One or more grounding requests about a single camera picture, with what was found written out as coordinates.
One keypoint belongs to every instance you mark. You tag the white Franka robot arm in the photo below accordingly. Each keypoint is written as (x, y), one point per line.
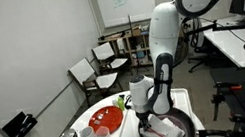
(166, 27)

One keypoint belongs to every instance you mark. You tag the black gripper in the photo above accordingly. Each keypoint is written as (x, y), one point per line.
(143, 116)

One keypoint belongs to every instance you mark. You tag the white small bottle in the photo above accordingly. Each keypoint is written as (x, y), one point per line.
(115, 103)

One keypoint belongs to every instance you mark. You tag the red round plate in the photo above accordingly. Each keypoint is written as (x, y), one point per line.
(108, 120)

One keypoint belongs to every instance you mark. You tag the white seat wooden chair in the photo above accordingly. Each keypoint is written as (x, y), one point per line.
(84, 70)
(104, 51)

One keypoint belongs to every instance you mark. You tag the white office desk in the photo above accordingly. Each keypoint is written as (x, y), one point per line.
(227, 46)

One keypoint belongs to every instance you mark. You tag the cluttered wooden desk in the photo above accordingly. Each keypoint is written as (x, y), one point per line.
(114, 39)

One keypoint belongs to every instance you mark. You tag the black rolling office chair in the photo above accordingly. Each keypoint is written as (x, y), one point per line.
(197, 41)

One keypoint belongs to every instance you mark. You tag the red striped white towel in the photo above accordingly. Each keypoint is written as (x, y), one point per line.
(166, 136)

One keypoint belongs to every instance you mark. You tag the green squeeze bottle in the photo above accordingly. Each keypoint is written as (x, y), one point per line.
(121, 103)

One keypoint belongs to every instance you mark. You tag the black wall holder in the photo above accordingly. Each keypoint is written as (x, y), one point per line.
(17, 126)

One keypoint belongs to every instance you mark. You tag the white mug red print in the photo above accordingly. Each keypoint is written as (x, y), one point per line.
(87, 136)

